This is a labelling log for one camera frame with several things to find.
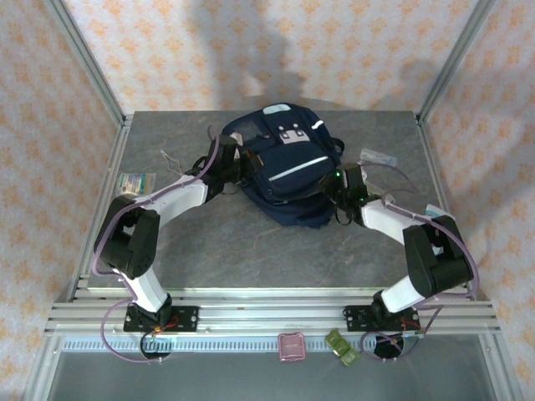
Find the navy blue backpack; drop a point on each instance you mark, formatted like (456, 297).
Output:
(292, 167)

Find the clear plastic blue pack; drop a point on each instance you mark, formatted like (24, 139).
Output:
(378, 157)

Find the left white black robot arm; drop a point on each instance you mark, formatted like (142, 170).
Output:
(175, 198)

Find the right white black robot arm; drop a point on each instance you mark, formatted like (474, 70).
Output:
(439, 259)

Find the blue white tissue pack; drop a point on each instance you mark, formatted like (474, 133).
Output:
(434, 211)

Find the green white sachet packet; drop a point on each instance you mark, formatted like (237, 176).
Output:
(134, 184)

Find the small green plastic box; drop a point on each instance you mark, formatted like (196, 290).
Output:
(333, 336)
(342, 346)

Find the pink square plastic box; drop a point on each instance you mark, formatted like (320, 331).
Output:
(291, 347)

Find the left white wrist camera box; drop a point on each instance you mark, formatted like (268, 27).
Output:
(236, 138)

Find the aluminium table side rail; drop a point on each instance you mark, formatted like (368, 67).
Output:
(102, 217)
(439, 175)

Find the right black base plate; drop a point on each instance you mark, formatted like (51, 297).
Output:
(355, 317)

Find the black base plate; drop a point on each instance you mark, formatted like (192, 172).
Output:
(186, 317)
(355, 317)

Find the aluminium front rail frame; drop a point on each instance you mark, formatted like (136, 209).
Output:
(267, 311)

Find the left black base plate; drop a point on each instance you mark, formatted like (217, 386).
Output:
(186, 317)

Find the aluminium frame post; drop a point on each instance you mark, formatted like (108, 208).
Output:
(453, 67)
(88, 67)

